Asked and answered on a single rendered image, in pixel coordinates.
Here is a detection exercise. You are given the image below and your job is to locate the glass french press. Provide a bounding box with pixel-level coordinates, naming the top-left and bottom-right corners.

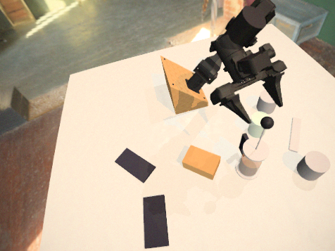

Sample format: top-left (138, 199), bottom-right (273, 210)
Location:
top-left (236, 116), bottom-right (274, 180)

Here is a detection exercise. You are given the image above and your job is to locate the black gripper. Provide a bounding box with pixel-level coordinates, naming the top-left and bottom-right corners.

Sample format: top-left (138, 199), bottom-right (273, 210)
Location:
top-left (210, 50), bottom-right (287, 124)

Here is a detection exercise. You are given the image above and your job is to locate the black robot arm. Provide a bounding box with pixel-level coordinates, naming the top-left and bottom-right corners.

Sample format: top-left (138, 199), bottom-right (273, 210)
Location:
top-left (185, 0), bottom-right (276, 94)

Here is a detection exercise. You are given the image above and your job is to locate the grey cylinder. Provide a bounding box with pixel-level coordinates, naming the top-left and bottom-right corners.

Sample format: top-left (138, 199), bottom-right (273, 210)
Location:
top-left (256, 90), bottom-right (277, 115)
top-left (296, 151), bottom-right (331, 181)

